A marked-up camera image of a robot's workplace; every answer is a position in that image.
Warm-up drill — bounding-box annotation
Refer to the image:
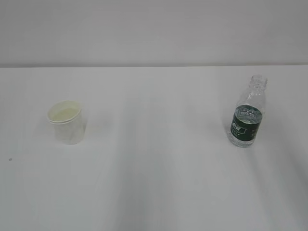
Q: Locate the white paper cup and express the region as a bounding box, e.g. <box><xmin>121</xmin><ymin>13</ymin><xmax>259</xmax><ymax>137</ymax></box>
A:
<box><xmin>47</xmin><ymin>100</ymin><xmax>85</xmax><ymax>145</ymax></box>

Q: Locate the clear green-label water bottle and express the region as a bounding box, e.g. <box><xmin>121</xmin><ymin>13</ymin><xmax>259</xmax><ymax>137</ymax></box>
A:
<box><xmin>228</xmin><ymin>75</ymin><xmax>268</xmax><ymax>147</ymax></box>

